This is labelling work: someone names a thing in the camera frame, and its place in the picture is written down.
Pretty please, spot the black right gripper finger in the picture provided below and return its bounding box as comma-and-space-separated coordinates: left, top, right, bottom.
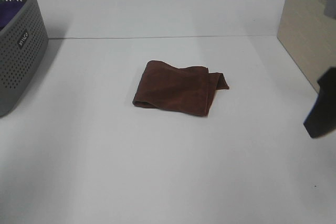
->
303, 67, 335, 138

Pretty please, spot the brown towel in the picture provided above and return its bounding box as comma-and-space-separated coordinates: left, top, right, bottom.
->
132, 60, 229, 116

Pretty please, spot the beige storage box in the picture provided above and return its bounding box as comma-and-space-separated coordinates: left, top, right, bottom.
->
277, 0, 335, 91

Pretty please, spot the grey perforated laundry basket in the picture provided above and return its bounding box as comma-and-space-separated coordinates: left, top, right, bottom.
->
1, 0, 48, 116

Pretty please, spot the purple cloth in basket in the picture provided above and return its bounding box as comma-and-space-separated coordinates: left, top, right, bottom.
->
0, 0, 25, 30

